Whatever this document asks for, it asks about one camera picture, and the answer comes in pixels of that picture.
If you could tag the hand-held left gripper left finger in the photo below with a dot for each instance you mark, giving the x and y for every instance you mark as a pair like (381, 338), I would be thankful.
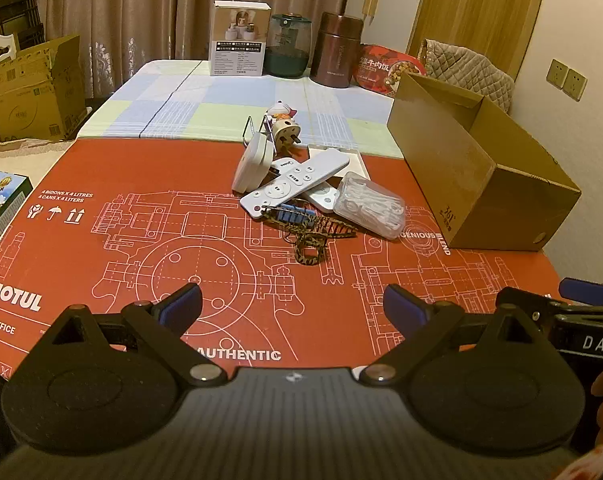
(180, 306)

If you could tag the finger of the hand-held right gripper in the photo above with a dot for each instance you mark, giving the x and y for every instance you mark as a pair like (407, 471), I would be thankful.
(529, 302)
(581, 290)

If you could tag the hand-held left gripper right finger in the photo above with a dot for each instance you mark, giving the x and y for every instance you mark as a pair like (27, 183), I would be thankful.
(405, 310)

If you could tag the white remote with round dial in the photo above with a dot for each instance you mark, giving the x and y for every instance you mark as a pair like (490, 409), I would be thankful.
(321, 199)

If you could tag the brown cardboard box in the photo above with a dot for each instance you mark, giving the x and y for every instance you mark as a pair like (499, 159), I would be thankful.
(481, 170)

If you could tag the white power adapter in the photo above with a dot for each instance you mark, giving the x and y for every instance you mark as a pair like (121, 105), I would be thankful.
(251, 167)

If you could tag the cartoon cat toy figure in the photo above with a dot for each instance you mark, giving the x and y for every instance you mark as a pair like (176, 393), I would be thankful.
(284, 109)

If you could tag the red printed cardboard sheet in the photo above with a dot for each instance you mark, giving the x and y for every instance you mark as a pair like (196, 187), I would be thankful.
(131, 240)

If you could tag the leopard hair claw clip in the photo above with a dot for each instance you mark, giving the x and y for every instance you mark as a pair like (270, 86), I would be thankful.
(331, 227)

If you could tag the leopard hair band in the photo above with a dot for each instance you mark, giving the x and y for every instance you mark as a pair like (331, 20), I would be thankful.
(309, 252)

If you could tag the blue relay circuit board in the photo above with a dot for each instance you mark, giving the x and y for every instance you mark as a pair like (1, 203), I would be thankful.
(294, 211)

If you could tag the flat white box lid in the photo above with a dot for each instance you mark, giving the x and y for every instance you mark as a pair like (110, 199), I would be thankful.
(354, 160)

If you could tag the long white remote control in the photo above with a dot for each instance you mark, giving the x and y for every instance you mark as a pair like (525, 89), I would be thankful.
(294, 182)

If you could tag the green printed box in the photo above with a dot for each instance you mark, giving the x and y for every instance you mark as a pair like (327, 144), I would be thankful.
(1, 205)

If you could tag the checked tablecloth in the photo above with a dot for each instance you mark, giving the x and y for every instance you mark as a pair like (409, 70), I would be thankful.
(181, 95)

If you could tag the quilted beige chair cover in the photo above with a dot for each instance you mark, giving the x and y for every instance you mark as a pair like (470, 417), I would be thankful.
(471, 67)

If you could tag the red instant rice bowl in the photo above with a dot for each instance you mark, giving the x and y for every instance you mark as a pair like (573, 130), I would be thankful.
(381, 67)

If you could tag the large brown shipping carton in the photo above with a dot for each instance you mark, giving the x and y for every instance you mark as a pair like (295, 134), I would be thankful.
(31, 95)

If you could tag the brown thermos flask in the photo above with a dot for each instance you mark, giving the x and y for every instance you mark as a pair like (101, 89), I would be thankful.
(336, 50)

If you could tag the white product box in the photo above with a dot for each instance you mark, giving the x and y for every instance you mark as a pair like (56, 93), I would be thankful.
(239, 40)

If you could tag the green glass jar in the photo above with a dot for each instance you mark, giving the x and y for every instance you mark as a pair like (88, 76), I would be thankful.
(287, 47)

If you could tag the beige patterned curtain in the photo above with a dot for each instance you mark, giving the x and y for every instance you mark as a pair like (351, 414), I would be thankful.
(131, 10)

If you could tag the wooden door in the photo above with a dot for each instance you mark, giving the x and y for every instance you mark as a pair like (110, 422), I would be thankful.
(481, 5)

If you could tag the wall socket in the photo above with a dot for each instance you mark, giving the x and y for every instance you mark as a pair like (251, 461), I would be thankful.
(556, 74)
(575, 85)

